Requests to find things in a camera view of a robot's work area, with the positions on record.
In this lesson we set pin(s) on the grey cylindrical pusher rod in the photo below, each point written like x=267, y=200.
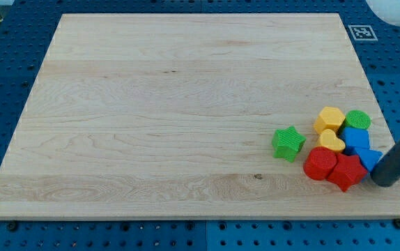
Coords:
x=398, y=158

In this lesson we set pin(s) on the blue triangle block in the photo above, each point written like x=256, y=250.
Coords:
x=368, y=157

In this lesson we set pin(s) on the blue cube block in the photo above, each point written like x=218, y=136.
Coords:
x=354, y=138

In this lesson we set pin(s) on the red star block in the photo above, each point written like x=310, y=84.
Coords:
x=347, y=172

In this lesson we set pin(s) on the green cylinder block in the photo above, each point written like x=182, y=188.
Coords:
x=357, y=119

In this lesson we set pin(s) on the yellow heart block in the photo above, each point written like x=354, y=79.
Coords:
x=329, y=139

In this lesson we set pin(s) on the yellow hexagon block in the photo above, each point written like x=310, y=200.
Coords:
x=330, y=118

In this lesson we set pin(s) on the red cylinder block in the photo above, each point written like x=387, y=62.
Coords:
x=319, y=163

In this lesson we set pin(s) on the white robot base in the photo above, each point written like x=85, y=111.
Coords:
x=387, y=10

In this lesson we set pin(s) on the white fiducial marker tag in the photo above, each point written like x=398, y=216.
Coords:
x=362, y=32

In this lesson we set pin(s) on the green star block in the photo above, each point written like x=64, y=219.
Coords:
x=287, y=143

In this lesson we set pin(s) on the light wooden board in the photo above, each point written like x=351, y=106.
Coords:
x=171, y=117

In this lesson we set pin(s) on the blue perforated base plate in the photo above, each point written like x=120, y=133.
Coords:
x=25, y=34

